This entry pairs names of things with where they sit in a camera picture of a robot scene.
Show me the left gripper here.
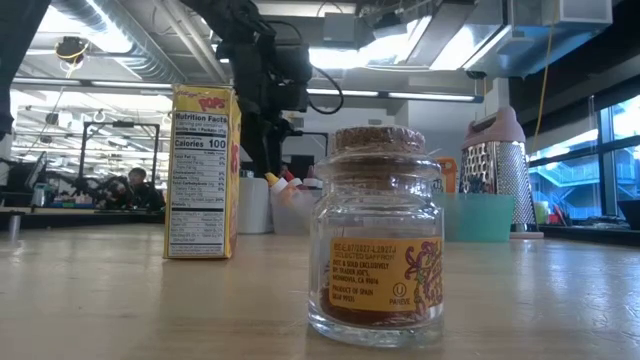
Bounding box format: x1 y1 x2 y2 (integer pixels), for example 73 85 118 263
217 42 290 177

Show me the yellow cap colouring bottle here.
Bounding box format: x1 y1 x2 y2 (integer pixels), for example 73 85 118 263
263 171 291 201

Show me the yellow Corn Pops box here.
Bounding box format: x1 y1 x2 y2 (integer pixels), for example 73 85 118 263
163 83 242 260

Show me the cork-lid saffron jar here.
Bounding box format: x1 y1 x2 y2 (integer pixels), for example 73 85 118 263
307 124 446 349

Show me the deep clear plastic bin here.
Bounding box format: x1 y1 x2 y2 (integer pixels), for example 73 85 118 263
238 177 275 235

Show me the shallow clear plastic bin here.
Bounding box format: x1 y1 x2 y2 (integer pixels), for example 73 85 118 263
269 189 322 236

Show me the person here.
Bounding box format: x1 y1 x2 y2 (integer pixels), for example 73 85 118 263
94 167 166 211

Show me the black background stand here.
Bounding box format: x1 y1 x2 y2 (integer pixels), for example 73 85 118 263
77 119 161 201

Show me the ceiling light bar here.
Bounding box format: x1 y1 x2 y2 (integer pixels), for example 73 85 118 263
12 77 485 104

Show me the black ceiling device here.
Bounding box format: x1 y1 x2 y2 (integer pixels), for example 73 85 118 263
53 35 91 65

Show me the teal plastic bin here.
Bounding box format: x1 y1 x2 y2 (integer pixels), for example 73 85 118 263
439 193 516 244

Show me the grey ceiling air unit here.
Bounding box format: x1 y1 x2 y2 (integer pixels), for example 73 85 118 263
462 0 615 79

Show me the window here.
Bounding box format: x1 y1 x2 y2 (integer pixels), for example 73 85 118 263
527 92 640 221

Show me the dark neighbouring table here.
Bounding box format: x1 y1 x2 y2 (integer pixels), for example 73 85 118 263
539 222 640 247

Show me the black background frame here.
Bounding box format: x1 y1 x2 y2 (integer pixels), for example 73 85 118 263
287 128 330 159

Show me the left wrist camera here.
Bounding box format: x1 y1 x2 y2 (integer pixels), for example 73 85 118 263
273 43 314 114

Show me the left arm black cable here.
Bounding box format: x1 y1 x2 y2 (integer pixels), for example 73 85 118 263
264 19 345 116

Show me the silver ventilation duct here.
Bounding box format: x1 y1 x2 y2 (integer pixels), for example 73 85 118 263
44 0 184 85

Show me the pink-handled box grater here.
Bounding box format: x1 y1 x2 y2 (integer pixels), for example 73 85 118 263
457 105 545 240

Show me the yellow hanging cable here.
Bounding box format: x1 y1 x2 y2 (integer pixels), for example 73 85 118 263
533 0 560 139

